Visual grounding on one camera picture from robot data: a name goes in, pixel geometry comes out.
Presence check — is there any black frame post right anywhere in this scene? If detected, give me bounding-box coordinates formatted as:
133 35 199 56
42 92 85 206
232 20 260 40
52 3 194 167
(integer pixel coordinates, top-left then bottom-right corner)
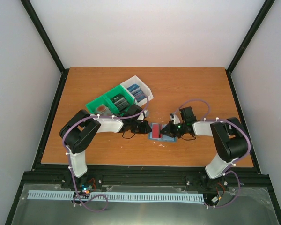
226 0 276 73

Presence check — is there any teal card holder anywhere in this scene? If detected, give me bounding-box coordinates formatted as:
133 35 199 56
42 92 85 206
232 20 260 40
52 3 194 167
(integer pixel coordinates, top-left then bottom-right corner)
148 123 177 142

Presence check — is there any black card stack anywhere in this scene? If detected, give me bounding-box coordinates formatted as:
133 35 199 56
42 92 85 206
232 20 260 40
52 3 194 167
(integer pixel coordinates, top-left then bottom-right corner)
110 93 129 111

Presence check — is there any light blue cable duct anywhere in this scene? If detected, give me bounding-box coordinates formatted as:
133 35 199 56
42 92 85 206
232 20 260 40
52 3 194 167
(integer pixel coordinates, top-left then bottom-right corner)
27 190 204 204

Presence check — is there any white bin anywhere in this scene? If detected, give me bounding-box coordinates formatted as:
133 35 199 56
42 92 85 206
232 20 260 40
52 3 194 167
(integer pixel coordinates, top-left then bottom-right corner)
120 76 154 106

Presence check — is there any red credit card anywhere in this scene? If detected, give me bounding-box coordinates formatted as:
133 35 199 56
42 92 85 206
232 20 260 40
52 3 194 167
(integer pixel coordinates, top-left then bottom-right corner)
151 123 162 139

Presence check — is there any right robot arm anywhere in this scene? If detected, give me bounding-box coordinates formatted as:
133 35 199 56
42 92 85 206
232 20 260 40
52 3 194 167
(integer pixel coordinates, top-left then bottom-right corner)
160 117 251 179

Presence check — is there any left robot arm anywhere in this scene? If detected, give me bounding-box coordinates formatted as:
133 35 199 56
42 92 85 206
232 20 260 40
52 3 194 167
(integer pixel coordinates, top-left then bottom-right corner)
59 104 152 189

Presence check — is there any metal base plate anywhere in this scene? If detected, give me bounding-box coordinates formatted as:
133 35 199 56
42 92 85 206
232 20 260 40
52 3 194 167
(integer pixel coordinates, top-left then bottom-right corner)
11 184 280 225

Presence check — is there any red white card stack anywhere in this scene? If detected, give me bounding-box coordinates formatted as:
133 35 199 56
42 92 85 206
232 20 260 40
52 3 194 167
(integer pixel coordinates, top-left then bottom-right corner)
96 104 108 114

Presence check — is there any black frame post left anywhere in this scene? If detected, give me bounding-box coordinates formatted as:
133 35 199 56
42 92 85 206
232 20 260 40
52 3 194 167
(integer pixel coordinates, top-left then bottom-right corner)
20 0 70 74

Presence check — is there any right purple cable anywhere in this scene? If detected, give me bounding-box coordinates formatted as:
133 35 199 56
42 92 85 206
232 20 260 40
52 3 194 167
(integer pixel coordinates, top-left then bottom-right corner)
172 99 252 209

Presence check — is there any small electronics board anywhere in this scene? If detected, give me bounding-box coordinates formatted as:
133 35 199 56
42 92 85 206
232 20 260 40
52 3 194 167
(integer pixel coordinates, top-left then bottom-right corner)
80 183 96 195

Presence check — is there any black frame post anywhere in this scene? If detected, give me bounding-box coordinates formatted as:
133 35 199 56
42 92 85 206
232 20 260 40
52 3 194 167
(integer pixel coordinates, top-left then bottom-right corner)
20 0 70 74
226 0 276 73

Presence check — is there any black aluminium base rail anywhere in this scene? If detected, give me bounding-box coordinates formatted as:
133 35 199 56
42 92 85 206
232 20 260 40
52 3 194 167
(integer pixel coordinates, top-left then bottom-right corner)
5 164 281 225

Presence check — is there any green bin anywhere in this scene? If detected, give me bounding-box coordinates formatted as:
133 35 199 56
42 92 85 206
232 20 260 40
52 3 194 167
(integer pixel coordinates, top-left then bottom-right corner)
103 85 134 114
86 95 113 116

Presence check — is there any blue card stack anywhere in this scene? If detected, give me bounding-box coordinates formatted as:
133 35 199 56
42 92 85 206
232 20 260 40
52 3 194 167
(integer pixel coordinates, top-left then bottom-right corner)
127 84 147 102

